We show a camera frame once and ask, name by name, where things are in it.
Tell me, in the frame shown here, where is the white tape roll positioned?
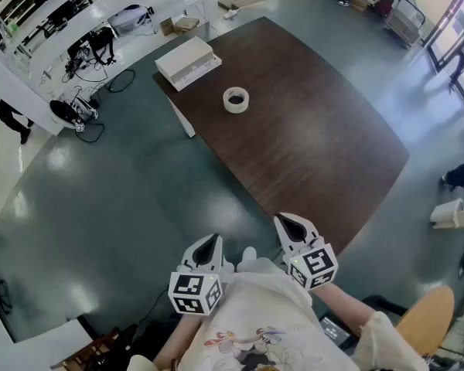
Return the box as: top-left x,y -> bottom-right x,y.
222,86 -> 251,114

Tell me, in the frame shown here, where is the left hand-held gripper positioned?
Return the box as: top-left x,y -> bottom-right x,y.
167,233 -> 235,317

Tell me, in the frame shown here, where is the person's left forearm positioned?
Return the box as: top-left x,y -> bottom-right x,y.
152,314 -> 204,371

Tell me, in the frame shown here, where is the white cardboard box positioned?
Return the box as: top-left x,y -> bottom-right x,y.
155,36 -> 223,92

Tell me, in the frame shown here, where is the white plastic bin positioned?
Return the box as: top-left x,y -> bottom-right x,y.
430,198 -> 464,230

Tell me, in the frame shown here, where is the white desk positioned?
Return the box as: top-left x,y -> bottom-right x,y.
0,318 -> 94,371

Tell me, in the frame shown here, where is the black display device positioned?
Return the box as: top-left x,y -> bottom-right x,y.
319,315 -> 353,349

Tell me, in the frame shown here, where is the white table leg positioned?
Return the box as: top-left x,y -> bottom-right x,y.
168,97 -> 196,139

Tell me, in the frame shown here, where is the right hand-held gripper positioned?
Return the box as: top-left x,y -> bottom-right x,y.
273,213 -> 339,293

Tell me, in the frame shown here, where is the black strap harness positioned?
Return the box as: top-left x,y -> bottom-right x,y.
67,26 -> 118,68

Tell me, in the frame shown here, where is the black looped floor cable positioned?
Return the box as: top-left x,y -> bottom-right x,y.
105,69 -> 136,94

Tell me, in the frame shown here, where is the metal cart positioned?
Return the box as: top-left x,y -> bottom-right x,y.
384,0 -> 427,48

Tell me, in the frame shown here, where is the small wooden shelf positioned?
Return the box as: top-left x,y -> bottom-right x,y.
49,326 -> 121,371

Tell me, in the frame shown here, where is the long white shelving unit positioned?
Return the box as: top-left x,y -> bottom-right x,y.
0,0 -> 202,92

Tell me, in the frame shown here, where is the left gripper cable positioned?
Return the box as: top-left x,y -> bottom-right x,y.
133,298 -> 172,330

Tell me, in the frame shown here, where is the black and white floor device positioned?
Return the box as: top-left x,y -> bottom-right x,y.
49,98 -> 100,131

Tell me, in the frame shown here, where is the person's right forearm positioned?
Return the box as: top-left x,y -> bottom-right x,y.
312,282 -> 376,338

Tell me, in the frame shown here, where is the clear plastic storage box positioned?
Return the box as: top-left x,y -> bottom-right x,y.
107,5 -> 156,37

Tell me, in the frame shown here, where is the person's white shoe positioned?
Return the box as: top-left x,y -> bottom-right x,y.
237,247 -> 259,273

